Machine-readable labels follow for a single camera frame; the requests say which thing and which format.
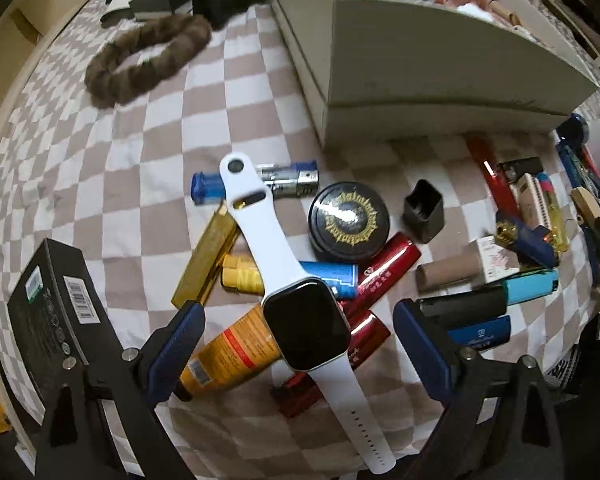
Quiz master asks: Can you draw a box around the navy blue cup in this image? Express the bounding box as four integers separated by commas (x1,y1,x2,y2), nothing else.
554,112,591,149

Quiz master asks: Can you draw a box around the small wooden comb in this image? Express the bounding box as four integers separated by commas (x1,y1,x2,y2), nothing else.
569,187,600,227

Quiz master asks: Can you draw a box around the white harmonica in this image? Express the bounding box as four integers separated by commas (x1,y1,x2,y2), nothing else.
512,172,549,221

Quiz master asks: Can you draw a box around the checkered bed sheet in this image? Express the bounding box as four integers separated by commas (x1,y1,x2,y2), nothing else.
0,0,600,480

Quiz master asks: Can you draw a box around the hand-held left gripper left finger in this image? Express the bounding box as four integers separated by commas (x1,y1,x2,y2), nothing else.
34,300,206,480

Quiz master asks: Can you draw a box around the black barcode box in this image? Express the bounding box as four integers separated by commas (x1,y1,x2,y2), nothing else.
7,238,116,411

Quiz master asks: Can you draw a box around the long black lighter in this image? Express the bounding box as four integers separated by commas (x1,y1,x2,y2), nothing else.
417,284,509,331

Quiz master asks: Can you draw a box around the yellow glitter lighter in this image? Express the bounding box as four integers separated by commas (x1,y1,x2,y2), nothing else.
535,172,567,254

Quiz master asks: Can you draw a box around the light blue lighter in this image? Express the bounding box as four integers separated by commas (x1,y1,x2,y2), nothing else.
499,268,560,306

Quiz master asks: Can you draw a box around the small blue can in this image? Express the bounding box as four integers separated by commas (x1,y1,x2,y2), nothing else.
298,261,359,301

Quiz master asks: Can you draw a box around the printed paper bag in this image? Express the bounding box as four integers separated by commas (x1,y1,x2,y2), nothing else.
544,344,589,394

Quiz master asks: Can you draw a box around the blue clear lighter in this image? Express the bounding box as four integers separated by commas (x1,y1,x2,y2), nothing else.
190,159,319,206

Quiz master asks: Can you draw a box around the wooden bedside shelf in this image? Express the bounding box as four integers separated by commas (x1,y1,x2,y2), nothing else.
0,0,101,161

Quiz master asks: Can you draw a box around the gold bar lighter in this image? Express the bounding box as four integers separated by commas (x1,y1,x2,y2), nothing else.
171,199,241,311

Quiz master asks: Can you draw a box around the brown fur headband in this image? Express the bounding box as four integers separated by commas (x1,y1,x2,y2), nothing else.
84,12,214,109

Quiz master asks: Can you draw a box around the small black cap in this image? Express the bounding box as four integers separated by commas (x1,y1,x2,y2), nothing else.
402,178,446,241

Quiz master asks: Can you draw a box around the small white card box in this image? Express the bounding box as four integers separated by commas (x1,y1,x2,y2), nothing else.
474,236,521,284

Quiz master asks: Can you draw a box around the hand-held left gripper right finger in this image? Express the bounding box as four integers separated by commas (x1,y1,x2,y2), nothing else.
392,299,564,480

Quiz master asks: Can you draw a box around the grey storage box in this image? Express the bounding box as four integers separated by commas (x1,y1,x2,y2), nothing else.
263,0,600,149

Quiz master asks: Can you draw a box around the blue patterned packet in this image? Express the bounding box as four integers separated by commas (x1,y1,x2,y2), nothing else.
554,139,600,196

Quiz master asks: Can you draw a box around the white smart watch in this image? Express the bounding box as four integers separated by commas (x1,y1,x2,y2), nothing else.
218,151,399,474

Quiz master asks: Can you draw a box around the black round tin gold print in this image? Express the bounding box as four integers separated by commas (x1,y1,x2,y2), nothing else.
308,181,391,265

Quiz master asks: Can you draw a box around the small brown tube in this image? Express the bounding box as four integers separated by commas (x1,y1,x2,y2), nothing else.
414,252,484,294

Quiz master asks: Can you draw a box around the orange cream tube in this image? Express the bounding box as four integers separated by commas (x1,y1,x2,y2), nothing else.
179,304,284,401

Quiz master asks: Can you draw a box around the blue pen case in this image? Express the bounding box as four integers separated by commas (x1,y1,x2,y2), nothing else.
447,315,514,350

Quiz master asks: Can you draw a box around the long red tube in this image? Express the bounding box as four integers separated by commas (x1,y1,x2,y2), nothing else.
464,132,524,221

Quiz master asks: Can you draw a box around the red metallic lighter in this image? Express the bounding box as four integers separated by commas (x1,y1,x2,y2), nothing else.
347,309,392,371
277,374,324,419
339,232,424,316

